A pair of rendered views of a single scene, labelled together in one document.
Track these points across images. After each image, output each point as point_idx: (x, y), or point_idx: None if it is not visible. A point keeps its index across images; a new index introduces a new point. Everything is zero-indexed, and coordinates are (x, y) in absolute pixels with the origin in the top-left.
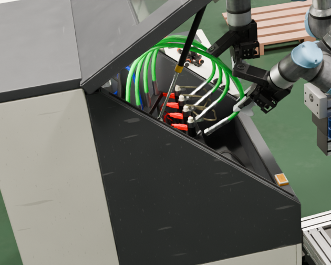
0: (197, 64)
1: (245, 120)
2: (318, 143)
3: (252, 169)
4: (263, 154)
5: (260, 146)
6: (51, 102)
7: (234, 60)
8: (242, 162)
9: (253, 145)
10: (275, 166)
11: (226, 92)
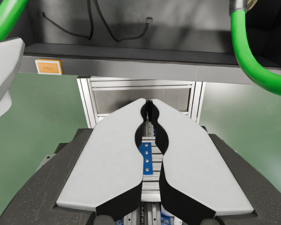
0: None
1: (235, 74)
2: (202, 127)
3: (164, 47)
4: (125, 65)
5: (149, 70)
6: None
7: (185, 200)
8: (186, 39)
9: (159, 60)
10: (88, 70)
11: (234, 51)
